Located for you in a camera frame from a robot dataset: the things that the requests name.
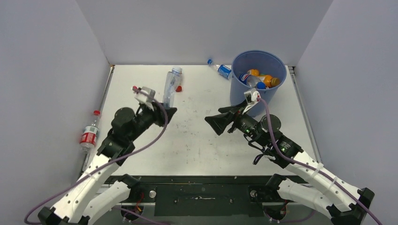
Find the crushed clear bottle blue cap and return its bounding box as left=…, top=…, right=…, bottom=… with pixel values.
left=163, top=66, right=183, bottom=109

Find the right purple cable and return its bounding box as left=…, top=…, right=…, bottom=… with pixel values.
left=257, top=97, right=383, bottom=225

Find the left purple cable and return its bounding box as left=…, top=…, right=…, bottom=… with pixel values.
left=24, top=89, right=172, bottom=225

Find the red cap red label bottle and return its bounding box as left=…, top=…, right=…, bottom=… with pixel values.
left=79, top=110, right=101, bottom=152

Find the pepsi bottle blue label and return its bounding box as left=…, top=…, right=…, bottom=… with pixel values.
left=239, top=73, right=266, bottom=90

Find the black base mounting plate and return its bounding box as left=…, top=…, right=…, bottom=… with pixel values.
left=106, top=175, right=327, bottom=218

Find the orange juice bottle gold cap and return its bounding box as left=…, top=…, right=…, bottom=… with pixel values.
left=259, top=75, right=281, bottom=88

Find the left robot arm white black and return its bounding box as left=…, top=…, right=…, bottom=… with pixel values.
left=38, top=102, right=177, bottom=225

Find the purple cable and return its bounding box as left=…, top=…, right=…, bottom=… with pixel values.
left=257, top=97, right=383, bottom=225
left=24, top=89, right=172, bottom=225

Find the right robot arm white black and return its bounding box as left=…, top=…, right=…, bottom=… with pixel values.
left=205, top=102, right=375, bottom=225

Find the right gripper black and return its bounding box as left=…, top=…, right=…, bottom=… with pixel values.
left=205, top=99, right=268, bottom=147

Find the far blue label bottle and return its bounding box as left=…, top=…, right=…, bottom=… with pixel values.
left=207, top=59, right=231, bottom=80

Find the blue plastic bin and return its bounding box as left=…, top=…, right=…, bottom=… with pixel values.
left=230, top=50, right=287, bottom=118

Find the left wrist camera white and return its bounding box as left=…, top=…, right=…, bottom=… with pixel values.
left=132, top=86, right=156, bottom=111

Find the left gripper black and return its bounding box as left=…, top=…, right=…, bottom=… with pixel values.
left=129, top=101, right=176, bottom=142

